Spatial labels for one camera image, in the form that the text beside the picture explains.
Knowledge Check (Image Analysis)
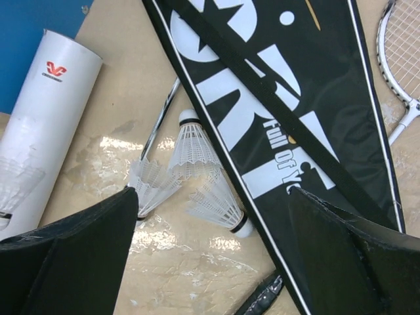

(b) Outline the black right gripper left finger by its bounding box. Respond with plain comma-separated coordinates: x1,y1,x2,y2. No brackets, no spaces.
1,187,138,314

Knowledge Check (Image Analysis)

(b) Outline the white shuttlecock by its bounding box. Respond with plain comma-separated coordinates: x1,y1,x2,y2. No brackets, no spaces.
127,158,182,222
168,109,222,180
186,170,254,238

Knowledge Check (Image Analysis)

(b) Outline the white shuttlecock tube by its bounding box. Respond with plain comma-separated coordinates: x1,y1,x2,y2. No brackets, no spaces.
1,30,102,239

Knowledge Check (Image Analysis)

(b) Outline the blue shelf unit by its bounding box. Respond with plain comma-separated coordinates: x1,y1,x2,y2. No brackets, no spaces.
1,0,93,114

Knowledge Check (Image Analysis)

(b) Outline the black racket cover bag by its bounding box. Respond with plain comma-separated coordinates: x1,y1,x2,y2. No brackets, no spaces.
144,1,406,314

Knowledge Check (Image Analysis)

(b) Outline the white badminton racket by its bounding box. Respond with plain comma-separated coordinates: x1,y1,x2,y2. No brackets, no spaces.
376,0,419,144

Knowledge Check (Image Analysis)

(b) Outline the black shaft badminton racket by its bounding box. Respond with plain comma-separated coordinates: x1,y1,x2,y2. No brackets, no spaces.
140,77,284,315

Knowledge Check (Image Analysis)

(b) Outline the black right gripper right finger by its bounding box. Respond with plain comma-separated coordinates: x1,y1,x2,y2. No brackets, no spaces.
289,188,419,314

